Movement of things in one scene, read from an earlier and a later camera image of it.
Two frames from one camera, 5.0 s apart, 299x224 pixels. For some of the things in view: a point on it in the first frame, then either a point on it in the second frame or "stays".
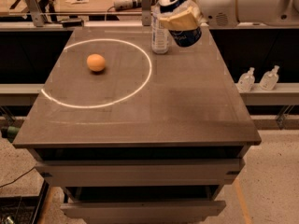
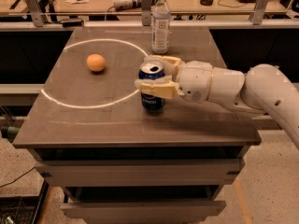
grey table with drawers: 135,137 stays
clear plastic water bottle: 160,36 stays
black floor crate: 22,209 stays
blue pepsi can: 169,0 to 150,70
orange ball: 95,62 stays
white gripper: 216,4 to 195,80
